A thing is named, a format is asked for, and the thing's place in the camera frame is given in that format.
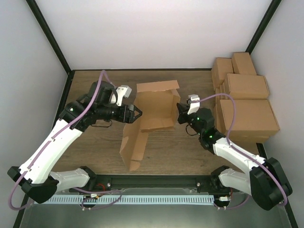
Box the bottom stacked cardboard box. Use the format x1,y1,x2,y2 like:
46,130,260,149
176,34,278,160
244,135,270,143

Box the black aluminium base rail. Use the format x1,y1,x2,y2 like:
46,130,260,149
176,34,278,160
68,175,214,194

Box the light blue slotted cable duct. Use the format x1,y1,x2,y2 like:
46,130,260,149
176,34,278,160
45,195,214,206

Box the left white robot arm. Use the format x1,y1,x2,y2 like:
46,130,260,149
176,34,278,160
8,81,142,203

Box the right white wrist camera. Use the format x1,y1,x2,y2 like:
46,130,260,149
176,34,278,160
187,95,200,115

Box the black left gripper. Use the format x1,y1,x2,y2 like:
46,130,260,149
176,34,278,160
97,103,143,124

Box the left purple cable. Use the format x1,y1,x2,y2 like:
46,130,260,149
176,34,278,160
8,70,124,211

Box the right black frame post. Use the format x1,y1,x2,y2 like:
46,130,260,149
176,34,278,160
245,0,282,55

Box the large front cardboard box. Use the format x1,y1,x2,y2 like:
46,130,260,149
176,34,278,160
218,99,280,139

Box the black frame post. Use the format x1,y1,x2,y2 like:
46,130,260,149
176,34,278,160
245,0,282,55
25,0,72,73

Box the brown cardboard box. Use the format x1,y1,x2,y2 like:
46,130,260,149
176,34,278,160
120,80,181,171

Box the rear right cardboard box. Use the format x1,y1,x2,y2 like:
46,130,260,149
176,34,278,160
231,52,257,75

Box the purple cable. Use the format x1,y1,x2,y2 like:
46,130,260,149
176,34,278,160
197,93,289,211
8,70,124,211

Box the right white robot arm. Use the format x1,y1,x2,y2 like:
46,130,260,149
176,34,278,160
177,103,293,210

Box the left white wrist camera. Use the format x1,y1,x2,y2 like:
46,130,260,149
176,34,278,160
111,85,132,106

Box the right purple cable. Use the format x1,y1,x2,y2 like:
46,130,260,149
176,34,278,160
197,93,289,211

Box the left black frame post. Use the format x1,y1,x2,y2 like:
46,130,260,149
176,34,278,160
25,0,72,73

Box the middle folded cardboard box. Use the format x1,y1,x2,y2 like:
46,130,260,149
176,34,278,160
224,73,270,100

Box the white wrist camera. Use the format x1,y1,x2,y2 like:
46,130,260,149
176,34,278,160
111,85,132,106
187,95,200,115

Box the rear left cardboard box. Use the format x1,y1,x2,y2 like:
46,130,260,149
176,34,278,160
211,57,234,90

